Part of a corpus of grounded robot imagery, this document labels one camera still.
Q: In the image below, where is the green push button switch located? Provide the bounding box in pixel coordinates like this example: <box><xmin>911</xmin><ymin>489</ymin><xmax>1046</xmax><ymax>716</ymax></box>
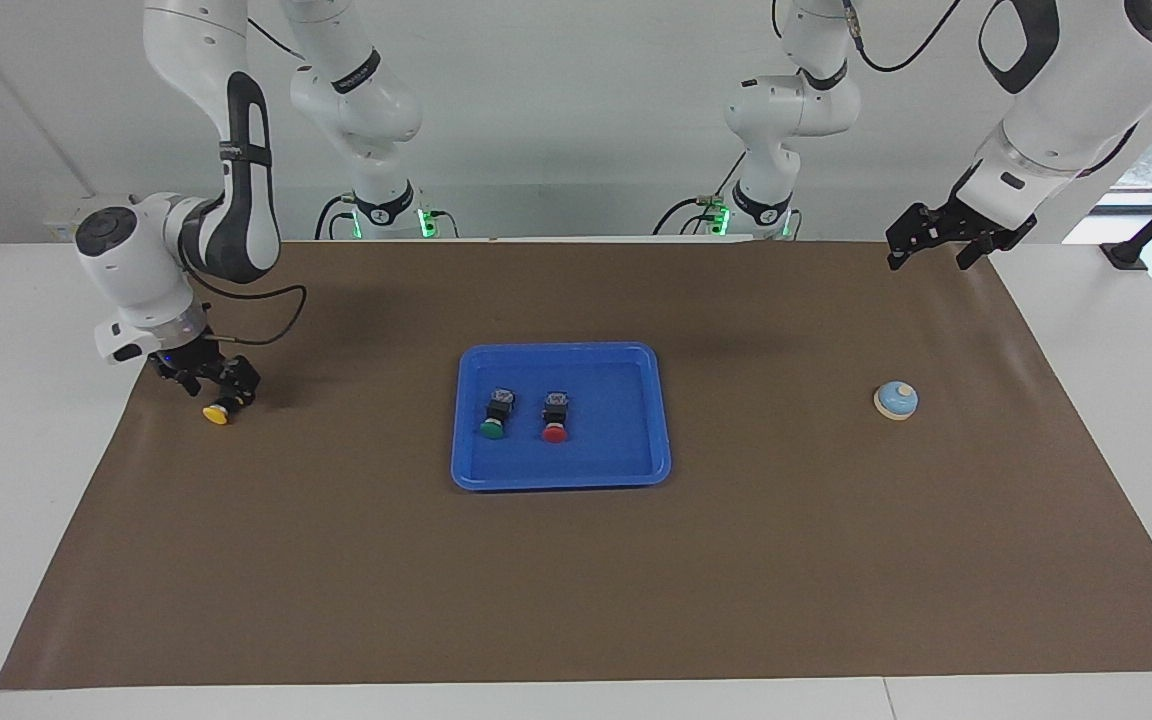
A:
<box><xmin>479</xmin><ymin>389</ymin><xmax>518</xmax><ymax>440</ymax></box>

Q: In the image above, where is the red push button switch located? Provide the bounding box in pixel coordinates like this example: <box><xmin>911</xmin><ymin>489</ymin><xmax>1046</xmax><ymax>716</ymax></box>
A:
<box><xmin>541</xmin><ymin>391</ymin><xmax>574</xmax><ymax>444</ymax></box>

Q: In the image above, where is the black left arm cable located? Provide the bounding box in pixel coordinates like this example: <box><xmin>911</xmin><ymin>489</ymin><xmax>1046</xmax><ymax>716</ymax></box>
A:
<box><xmin>841</xmin><ymin>0</ymin><xmax>967</xmax><ymax>74</ymax></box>

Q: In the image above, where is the light blue call bell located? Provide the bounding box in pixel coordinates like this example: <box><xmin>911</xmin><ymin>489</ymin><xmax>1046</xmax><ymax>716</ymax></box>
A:
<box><xmin>873</xmin><ymin>380</ymin><xmax>920</xmax><ymax>422</ymax></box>

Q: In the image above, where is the blue plastic tray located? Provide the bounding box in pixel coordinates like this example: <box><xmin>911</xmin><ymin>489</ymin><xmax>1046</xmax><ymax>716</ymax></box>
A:
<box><xmin>450</xmin><ymin>342</ymin><xmax>673</xmax><ymax>493</ymax></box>

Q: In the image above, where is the brown table mat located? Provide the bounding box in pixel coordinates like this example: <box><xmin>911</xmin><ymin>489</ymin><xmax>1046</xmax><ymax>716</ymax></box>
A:
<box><xmin>0</xmin><ymin>240</ymin><xmax>1152</xmax><ymax>691</ymax></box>

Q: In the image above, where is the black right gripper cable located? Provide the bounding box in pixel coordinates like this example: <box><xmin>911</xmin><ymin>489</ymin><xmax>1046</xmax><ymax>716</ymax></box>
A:
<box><xmin>191</xmin><ymin>15</ymin><xmax>309</xmax><ymax>349</ymax></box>

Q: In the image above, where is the black left base cable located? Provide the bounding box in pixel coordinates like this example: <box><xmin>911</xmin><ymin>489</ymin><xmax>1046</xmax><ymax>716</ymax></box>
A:
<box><xmin>652</xmin><ymin>150</ymin><xmax>749</xmax><ymax>237</ymax></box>

